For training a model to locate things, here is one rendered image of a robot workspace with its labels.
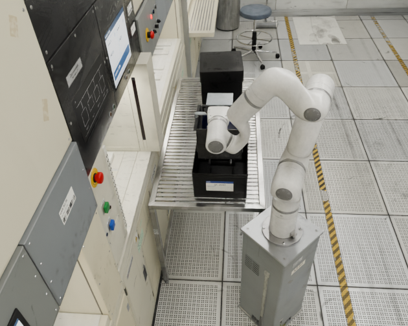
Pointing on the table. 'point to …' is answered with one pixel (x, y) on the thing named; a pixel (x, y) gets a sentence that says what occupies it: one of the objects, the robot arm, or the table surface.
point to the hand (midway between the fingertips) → (219, 103)
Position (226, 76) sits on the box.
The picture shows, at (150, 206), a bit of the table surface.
